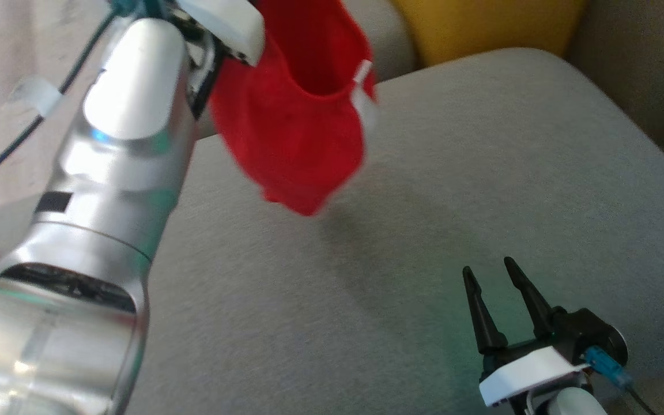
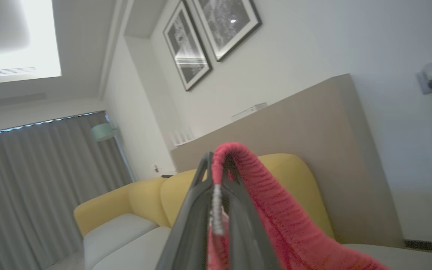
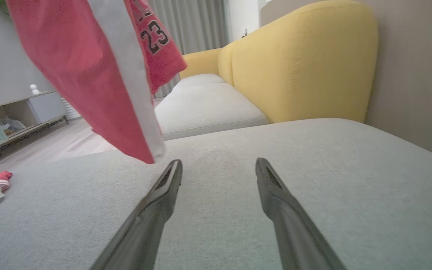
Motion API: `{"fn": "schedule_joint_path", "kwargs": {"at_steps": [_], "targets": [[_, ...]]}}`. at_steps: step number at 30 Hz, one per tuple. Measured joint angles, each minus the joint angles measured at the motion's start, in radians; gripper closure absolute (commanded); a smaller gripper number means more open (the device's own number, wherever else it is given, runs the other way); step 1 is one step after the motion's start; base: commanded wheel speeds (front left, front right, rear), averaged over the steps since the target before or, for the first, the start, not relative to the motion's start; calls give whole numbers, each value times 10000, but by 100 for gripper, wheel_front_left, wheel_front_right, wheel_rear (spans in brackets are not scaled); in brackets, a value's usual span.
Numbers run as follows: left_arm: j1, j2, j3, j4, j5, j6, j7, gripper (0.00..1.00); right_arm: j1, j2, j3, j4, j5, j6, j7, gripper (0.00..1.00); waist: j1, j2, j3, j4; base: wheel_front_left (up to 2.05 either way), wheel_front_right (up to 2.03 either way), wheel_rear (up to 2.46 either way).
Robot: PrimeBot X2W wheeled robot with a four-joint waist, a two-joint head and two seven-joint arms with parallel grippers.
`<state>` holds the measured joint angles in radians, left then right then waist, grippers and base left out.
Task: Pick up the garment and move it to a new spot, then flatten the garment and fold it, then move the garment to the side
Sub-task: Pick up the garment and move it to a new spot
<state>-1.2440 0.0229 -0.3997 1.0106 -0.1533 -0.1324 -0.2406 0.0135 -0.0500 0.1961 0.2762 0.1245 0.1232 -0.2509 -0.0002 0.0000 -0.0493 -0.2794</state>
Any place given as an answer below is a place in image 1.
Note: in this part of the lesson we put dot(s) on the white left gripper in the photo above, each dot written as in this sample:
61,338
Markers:
228,23

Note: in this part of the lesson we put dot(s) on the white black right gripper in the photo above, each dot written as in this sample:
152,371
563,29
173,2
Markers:
528,372

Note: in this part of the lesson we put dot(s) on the red shorts with white tag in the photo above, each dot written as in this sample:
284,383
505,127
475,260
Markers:
291,132

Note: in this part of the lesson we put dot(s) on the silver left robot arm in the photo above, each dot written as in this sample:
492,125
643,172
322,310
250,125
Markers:
107,173

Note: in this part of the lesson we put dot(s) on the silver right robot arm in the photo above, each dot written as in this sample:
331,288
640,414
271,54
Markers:
574,403

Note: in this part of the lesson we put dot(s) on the large grey sofa seat cushion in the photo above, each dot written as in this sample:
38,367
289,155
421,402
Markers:
395,259

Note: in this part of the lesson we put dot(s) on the small grey sofa cushion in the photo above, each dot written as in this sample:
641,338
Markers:
389,40

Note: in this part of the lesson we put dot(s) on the yellow sofa cushion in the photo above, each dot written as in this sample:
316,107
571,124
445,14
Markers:
482,26

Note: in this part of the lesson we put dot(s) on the grey-brown sofa armrest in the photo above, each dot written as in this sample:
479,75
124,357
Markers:
643,63

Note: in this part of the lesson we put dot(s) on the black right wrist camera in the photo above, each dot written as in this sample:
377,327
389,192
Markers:
588,331

